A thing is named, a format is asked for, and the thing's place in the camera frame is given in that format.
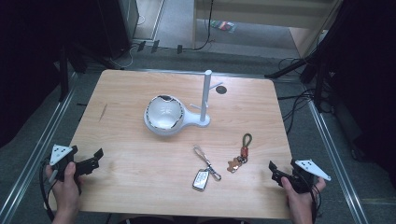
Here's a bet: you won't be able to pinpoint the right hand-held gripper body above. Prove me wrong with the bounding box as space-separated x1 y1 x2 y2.
279 159 332 194

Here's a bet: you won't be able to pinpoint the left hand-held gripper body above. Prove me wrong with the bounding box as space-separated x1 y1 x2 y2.
48 144 79 183

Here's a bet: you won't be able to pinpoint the person's right hand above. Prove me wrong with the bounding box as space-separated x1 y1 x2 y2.
280 175 327 219

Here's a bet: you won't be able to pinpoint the person's left hand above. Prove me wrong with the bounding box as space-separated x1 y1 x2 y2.
45 161 82 217

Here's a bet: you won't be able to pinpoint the white bowl with dark rim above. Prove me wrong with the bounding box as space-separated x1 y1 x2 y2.
145 94 185 131

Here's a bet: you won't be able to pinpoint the white key stand with pegs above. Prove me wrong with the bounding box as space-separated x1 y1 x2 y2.
143 69 224 137

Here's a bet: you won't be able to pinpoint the black tripod stand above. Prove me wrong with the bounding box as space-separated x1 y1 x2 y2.
263 6 344 113

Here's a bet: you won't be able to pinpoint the black cabinet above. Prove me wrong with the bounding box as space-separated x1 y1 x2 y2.
94 0 140 61

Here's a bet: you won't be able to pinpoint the colourful packet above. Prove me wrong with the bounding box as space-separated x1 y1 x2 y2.
210 20 238 35

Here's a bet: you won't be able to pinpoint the metal floor rail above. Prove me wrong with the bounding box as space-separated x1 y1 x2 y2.
306 98 371 224
0 70 79 224

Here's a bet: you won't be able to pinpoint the bear keychain with green loop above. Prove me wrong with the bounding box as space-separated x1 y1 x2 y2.
226 133 253 175

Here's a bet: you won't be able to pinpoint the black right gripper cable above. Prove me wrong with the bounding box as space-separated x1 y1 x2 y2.
309 183 322 224

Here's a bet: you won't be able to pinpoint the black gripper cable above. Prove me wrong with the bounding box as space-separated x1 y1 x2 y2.
309 183 322 224
38 160 57 222

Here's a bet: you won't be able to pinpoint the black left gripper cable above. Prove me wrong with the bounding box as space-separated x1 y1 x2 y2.
38 160 57 222

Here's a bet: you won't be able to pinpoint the black floor cables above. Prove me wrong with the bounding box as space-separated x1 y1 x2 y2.
276 56 317 135

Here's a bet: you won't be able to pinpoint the silver car key with strap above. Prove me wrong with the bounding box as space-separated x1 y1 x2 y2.
191 144 223 192

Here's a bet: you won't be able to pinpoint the black upright post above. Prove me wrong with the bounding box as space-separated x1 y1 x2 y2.
58 46 70 103

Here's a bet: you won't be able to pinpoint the white floor cable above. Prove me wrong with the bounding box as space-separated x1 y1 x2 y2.
109 43 139 70

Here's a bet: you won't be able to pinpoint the black hanging cable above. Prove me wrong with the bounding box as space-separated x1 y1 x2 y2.
192 0 217 51

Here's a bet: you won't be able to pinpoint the light wooden furniture frame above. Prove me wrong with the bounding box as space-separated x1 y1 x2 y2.
191 0 345 59

